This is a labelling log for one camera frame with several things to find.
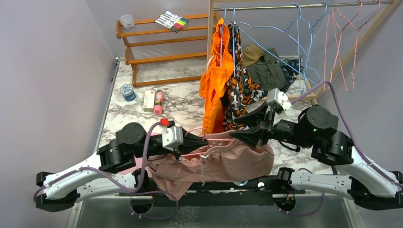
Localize clear plastic toy package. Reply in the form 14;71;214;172
234;180;248;187

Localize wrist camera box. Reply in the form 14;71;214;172
266;88;292;114
160;118;184;151

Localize pink shorts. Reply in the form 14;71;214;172
146;131;275;200

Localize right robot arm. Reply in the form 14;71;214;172
231;104;403;210

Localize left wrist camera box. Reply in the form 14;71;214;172
160;118;184;151

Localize marker pen set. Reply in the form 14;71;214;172
154;10;189;33

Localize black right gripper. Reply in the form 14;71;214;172
229;100;314;149

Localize pink clipboard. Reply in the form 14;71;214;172
118;132;164;175

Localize olive green garment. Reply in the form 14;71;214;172
246;50;285;92

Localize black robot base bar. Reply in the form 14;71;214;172
118;175;305;207

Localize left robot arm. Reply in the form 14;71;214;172
33;119;208;212

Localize metal hanging rod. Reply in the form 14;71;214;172
213;0;395;11

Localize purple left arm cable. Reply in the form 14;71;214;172
33;122;163;202

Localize white rectangular box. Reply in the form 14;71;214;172
143;90;155;112

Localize pink floral bottle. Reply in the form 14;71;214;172
154;90;164;114

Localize clear plastic cup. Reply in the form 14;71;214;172
120;14;135;31

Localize blue wire hanger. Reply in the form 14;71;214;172
238;8;327;94

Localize blue hanger holding shorts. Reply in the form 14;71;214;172
215;7;235;77

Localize wooden shelf rack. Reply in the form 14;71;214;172
115;13;218;87

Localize camouflage orange black shorts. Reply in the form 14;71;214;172
223;21;264;131

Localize pink wire hanger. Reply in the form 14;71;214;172
323;0;382;93
182;127;233;159

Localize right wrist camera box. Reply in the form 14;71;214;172
266;88;292;114

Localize tan folded garment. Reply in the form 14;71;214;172
242;44;264;67

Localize wooden clothes rack frame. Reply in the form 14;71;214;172
207;0;403;104

